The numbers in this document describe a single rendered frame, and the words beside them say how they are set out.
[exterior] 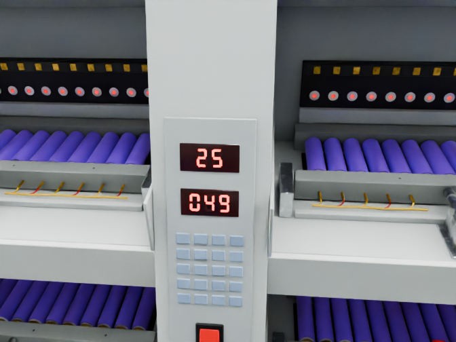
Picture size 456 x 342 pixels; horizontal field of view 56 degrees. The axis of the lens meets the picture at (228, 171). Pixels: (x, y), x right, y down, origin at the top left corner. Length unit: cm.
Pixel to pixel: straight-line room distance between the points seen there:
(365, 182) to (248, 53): 17
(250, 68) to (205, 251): 15
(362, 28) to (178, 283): 34
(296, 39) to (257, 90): 21
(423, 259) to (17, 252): 34
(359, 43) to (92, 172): 32
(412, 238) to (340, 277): 7
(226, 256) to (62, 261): 15
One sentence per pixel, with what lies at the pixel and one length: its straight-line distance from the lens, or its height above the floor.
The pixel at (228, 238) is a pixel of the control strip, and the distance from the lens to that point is 35.
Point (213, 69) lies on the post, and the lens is 32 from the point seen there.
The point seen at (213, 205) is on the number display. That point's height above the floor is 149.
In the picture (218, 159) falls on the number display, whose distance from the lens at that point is 32.
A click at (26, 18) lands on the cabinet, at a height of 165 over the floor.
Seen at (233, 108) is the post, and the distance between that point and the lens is 32.
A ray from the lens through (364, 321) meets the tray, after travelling 53.
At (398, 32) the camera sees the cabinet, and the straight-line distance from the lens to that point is 54.
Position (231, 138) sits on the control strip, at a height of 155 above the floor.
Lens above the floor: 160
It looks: 15 degrees down
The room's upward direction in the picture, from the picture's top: 1 degrees clockwise
